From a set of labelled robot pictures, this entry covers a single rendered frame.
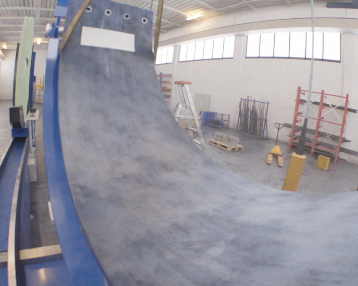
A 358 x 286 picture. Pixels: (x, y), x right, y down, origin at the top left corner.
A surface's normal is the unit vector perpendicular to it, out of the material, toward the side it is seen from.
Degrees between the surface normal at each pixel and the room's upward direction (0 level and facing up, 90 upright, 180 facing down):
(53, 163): 42
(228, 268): 15
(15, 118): 89
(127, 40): 75
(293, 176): 90
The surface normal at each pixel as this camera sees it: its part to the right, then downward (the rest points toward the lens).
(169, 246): -0.05, -1.00
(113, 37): 0.60, -0.01
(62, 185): 0.43, -0.67
